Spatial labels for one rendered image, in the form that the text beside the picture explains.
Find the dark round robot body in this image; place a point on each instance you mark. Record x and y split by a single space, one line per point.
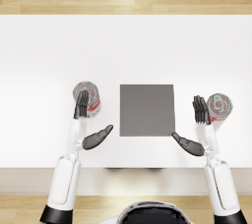
152 214

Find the red soda can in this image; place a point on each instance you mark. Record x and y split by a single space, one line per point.
92 100
219 105

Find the dark grey square mat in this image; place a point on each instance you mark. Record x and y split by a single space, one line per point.
147 110

